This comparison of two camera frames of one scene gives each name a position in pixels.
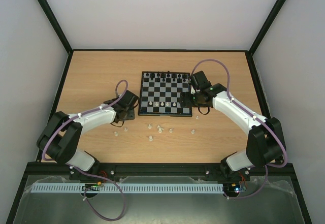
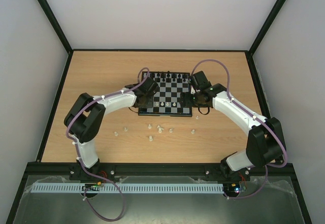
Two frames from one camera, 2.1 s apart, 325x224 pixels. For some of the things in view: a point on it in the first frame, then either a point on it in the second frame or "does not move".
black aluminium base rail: x=56 y=169 does not move
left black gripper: x=131 y=116 → x=150 y=104
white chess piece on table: x=160 y=128 does not move
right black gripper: x=185 y=99 does not move
